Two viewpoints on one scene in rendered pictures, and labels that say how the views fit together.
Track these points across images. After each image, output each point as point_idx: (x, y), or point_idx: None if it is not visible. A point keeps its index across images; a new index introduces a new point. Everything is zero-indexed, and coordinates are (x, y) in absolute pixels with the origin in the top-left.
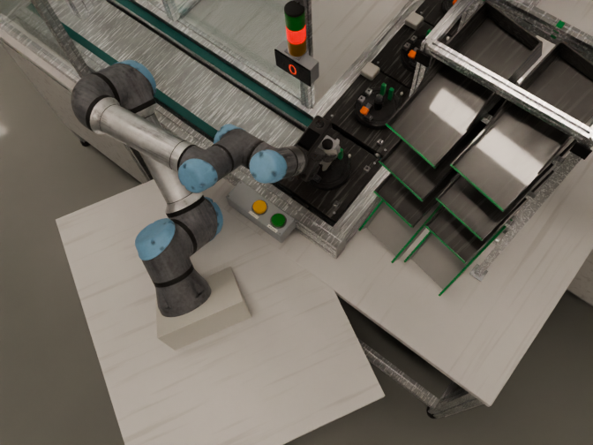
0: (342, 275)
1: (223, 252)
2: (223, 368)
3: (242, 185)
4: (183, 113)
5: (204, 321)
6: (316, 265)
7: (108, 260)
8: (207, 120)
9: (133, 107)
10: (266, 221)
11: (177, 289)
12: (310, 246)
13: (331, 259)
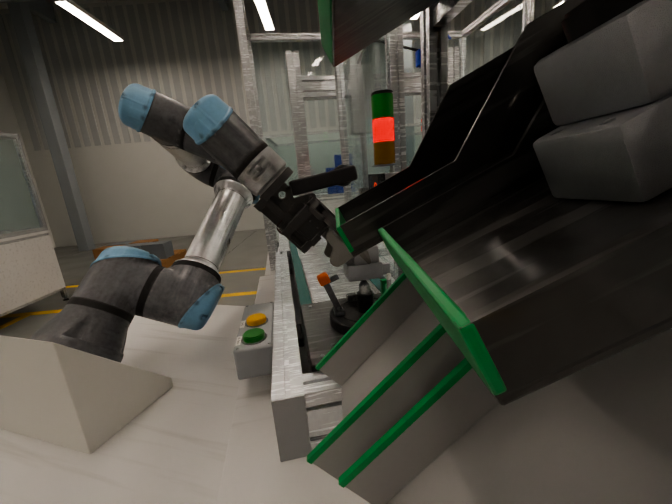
0: (257, 500)
1: (192, 369)
2: None
3: (268, 304)
4: (296, 268)
5: (9, 356)
6: (246, 449)
7: (131, 330)
8: (310, 281)
9: (226, 175)
10: (243, 333)
11: (66, 311)
12: (270, 419)
13: (274, 456)
